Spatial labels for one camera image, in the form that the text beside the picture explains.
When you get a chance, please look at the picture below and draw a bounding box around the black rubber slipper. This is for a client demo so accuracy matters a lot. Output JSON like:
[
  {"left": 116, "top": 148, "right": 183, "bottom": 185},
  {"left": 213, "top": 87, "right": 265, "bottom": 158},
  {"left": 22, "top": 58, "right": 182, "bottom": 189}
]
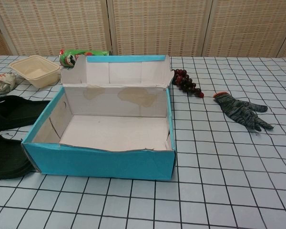
[
  {"left": 0, "top": 131, "right": 36, "bottom": 181},
  {"left": 0, "top": 94, "right": 51, "bottom": 132}
]

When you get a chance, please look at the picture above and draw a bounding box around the blue cardboard shoe box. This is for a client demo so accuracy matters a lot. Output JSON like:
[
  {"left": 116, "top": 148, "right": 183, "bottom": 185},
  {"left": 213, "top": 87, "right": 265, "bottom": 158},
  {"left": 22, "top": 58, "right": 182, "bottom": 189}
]
[{"left": 21, "top": 54, "right": 176, "bottom": 181}]

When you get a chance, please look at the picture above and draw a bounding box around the dark red grape bunch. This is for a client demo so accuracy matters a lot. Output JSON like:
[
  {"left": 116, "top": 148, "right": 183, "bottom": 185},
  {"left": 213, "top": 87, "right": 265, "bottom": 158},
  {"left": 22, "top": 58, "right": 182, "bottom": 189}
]
[{"left": 171, "top": 68, "right": 205, "bottom": 98}]

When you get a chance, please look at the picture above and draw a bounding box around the green chips can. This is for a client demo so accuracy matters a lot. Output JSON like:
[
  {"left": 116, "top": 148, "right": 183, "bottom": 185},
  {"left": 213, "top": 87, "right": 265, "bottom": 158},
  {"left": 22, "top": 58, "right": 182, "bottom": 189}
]
[{"left": 59, "top": 49, "right": 113, "bottom": 69}]

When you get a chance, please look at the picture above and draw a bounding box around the grey knit work glove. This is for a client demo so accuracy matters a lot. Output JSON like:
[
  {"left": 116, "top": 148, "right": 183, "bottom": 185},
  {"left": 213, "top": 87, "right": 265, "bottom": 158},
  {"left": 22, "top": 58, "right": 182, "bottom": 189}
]
[{"left": 213, "top": 92, "right": 275, "bottom": 132}]

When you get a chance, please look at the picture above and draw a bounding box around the blue checked tablecloth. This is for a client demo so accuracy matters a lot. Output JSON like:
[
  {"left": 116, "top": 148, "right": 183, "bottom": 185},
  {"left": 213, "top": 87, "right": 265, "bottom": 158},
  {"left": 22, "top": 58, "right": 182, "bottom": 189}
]
[{"left": 0, "top": 54, "right": 286, "bottom": 229}]

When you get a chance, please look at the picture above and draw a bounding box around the beige disposable food container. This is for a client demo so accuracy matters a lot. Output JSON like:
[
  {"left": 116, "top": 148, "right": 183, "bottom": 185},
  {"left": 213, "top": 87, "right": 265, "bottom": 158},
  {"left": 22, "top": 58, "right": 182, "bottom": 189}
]
[{"left": 9, "top": 55, "right": 61, "bottom": 88}]

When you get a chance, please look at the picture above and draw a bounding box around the crumpled snack wrapper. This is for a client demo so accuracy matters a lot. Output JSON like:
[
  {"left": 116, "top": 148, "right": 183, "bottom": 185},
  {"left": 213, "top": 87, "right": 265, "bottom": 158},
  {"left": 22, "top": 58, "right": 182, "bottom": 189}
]
[{"left": 0, "top": 73, "right": 17, "bottom": 96}]

